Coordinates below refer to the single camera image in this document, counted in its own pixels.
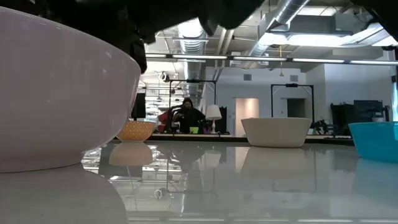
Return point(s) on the black background robot arm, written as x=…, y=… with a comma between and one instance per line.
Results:
x=171, y=116

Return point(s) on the red background object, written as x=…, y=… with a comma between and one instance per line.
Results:
x=163, y=119

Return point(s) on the turquoise blue bowl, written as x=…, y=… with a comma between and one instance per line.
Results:
x=376, y=140

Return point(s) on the seated person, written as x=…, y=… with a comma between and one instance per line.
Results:
x=189, y=118

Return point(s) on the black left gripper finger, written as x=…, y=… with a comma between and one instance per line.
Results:
x=140, y=57

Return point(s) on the silver ribbed ceiling duct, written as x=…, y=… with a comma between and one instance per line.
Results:
x=194, y=67

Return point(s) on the white table lamp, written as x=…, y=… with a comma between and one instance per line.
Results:
x=213, y=112

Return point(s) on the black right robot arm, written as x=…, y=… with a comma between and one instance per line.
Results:
x=388, y=12

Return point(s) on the black metal camera frame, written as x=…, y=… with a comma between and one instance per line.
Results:
x=292, y=85
x=192, y=81

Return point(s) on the black monitor screen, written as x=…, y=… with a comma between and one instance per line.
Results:
x=139, y=105

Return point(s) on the small green container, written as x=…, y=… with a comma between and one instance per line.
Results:
x=194, y=130

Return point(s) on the cream white bowl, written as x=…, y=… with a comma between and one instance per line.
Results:
x=276, y=132

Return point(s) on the dark blue cabinet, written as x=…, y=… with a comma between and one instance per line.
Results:
x=368, y=109

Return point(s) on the long ceiling light bar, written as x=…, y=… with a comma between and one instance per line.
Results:
x=199, y=57

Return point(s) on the small orange patterned bowl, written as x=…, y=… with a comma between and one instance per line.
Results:
x=135, y=130

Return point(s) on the silver slanted ceiling duct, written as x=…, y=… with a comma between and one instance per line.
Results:
x=289, y=9

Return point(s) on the large pink ceramic bowl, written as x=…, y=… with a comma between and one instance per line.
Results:
x=62, y=93

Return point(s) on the small white pot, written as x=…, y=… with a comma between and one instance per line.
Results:
x=377, y=119

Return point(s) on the dark equipment rack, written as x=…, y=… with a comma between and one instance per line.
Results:
x=342, y=115

